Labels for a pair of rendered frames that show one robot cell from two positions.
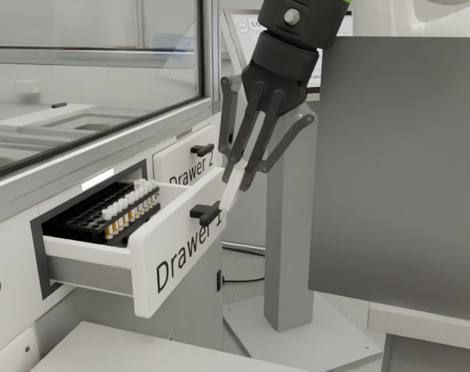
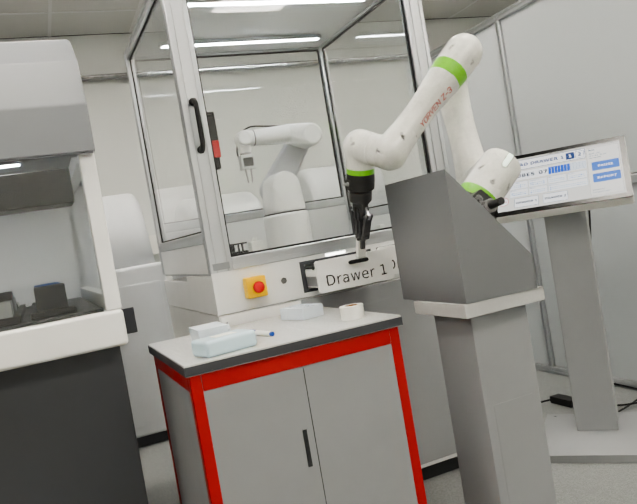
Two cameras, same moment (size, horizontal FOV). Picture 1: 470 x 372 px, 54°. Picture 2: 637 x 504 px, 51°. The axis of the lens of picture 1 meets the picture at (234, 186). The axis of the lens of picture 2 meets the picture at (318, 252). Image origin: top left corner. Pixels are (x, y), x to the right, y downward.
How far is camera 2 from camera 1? 192 cm
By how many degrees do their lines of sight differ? 51
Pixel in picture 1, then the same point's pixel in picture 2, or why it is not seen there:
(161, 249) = (329, 269)
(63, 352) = not seen: hidden behind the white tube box
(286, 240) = (568, 338)
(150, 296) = (322, 284)
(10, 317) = (290, 292)
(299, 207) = (575, 308)
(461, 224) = (426, 255)
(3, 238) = (288, 265)
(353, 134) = (397, 222)
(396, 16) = (462, 164)
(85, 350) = not seen: hidden behind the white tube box
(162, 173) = not seen: hidden behind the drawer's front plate
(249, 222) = (630, 354)
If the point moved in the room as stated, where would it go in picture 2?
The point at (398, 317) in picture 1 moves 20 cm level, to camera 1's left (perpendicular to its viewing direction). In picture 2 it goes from (420, 304) to (374, 306)
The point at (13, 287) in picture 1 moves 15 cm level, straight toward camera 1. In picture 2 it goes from (291, 283) to (275, 289)
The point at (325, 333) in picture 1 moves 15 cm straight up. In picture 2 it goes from (621, 437) to (615, 399)
